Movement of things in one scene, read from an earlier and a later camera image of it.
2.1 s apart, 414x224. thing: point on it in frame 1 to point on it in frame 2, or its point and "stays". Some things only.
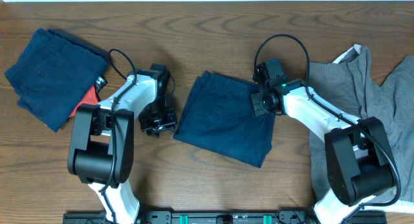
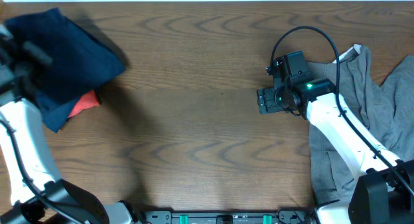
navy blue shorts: (218, 116) to (80, 63)
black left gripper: (170, 125) to (36, 56)
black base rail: (243, 216) stays
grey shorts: (347, 84) stays
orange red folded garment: (90, 97) stays
